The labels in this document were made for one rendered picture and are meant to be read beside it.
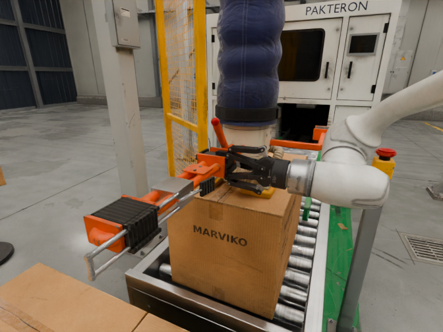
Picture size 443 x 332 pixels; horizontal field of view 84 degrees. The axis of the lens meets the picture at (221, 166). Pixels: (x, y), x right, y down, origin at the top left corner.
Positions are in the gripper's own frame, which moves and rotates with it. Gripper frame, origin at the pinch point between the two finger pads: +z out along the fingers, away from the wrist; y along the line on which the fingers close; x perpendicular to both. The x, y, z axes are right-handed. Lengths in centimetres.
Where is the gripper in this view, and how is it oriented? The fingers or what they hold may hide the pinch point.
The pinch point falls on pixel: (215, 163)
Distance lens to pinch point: 69.6
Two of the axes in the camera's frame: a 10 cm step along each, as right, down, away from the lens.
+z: -9.1, -1.6, 3.8
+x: 4.1, -3.2, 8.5
